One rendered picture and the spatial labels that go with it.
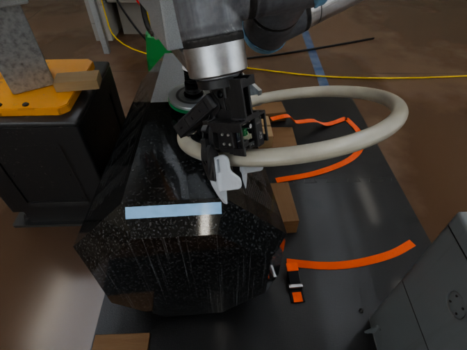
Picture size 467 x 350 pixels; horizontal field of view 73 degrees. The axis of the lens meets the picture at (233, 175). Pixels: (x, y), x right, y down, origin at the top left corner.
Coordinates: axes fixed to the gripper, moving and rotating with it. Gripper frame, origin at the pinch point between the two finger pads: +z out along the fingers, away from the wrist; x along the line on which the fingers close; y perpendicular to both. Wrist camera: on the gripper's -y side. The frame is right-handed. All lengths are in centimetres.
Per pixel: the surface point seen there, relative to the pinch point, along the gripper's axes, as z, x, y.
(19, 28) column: -41, 29, -126
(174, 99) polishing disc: -4, 52, -67
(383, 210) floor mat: 92, 143, -5
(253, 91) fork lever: -8.5, 39.5, -19.0
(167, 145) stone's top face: 10, 35, -58
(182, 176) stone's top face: 16, 26, -43
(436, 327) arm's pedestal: 70, 47, 33
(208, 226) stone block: 29.4, 19.6, -29.8
